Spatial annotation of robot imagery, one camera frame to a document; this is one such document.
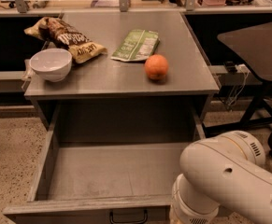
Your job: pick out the grey top drawer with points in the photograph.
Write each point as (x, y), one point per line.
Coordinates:
(109, 162)

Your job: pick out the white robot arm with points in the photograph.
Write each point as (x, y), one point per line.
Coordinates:
(222, 171)

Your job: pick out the grey drawer cabinet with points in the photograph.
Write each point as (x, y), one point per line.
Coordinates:
(117, 78)

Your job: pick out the orange fruit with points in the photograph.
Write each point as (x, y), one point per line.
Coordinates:
(156, 67)

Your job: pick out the green snack packet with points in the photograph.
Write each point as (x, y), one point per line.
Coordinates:
(138, 46)

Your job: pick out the white bowl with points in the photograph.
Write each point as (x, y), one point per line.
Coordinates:
(52, 64)

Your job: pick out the brown chip bag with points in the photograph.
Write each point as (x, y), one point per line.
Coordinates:
(66, 36)

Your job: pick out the black side table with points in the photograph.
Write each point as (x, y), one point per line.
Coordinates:
(254, 46)

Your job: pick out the white power adapter with cables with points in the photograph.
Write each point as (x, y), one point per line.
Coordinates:
(239, 74)

